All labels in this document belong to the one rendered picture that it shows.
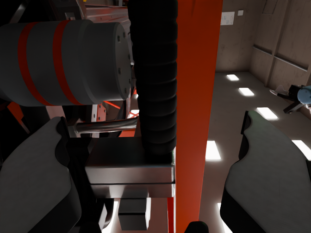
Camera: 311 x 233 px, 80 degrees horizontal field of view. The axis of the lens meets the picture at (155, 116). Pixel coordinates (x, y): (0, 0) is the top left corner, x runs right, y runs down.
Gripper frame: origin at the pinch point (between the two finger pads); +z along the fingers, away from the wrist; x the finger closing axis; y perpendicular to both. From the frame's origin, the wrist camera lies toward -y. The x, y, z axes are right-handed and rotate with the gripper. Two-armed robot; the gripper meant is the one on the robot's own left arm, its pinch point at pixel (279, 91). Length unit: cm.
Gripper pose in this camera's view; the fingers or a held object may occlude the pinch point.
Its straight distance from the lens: 136.3
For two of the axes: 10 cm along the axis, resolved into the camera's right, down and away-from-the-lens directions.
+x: -9.8, 0.2, -2.1
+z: -2.0, -4.8, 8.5
